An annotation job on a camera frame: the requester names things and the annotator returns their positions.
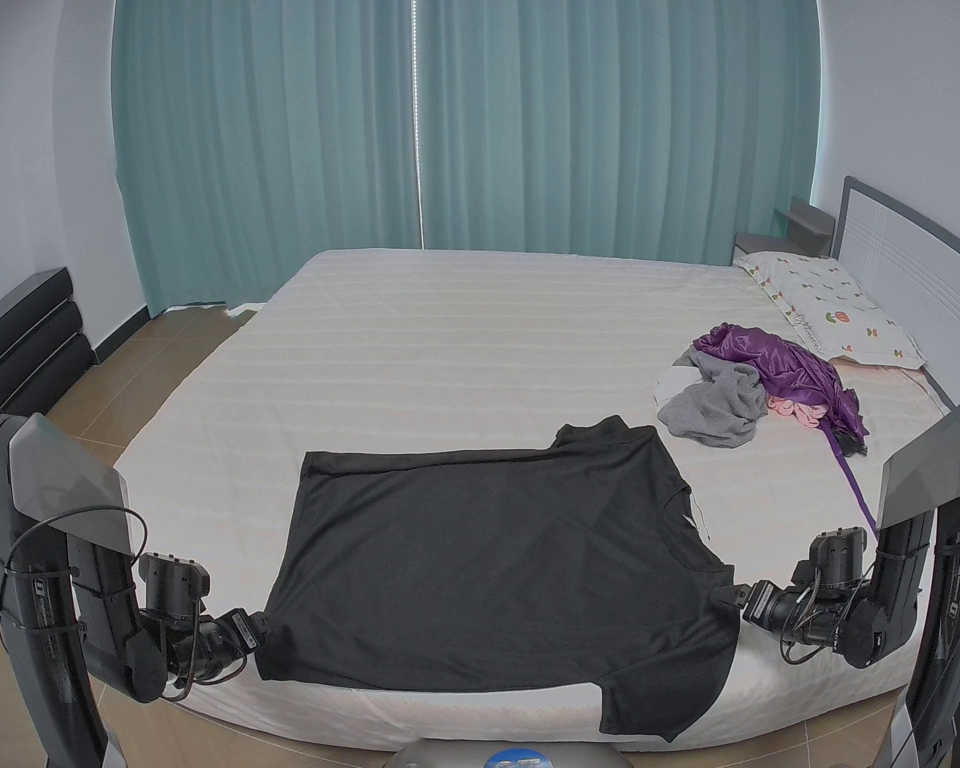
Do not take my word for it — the black T-shirt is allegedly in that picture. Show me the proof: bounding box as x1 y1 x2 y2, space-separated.
255 416 744 744

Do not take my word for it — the pink garment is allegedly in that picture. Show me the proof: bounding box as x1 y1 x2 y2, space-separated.
765 396 827 431

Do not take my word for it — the bed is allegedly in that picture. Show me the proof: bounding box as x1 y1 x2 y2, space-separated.
82 176 960 752

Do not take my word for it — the black chest of drawers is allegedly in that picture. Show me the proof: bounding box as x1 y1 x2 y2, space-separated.
0 267 98 418

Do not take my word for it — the white garment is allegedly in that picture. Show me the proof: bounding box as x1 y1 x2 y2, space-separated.
655 365 699 407

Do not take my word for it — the white printed pillow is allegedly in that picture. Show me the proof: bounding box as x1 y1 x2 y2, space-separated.
735 251 930 371

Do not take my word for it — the blue-green curtain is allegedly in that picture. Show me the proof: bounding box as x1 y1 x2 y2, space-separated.
111 0 426 317
414 0 823 266

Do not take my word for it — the grey garment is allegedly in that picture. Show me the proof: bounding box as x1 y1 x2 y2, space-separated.
657 348 768 450

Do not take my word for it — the grey bedside table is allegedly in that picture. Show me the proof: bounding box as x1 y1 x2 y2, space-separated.
733 196 837 264

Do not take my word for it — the black cable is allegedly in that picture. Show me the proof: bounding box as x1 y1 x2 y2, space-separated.
0 507 152 579

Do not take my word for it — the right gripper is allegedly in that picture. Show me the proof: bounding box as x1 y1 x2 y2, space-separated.
741 579 801 643

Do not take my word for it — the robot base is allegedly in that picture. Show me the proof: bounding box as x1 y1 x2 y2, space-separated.
386 738 639 768

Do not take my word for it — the purple satin garment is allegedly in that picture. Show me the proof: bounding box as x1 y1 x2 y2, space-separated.
691 322 881 531

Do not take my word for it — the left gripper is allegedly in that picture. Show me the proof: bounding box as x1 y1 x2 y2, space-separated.
193 609 265 682

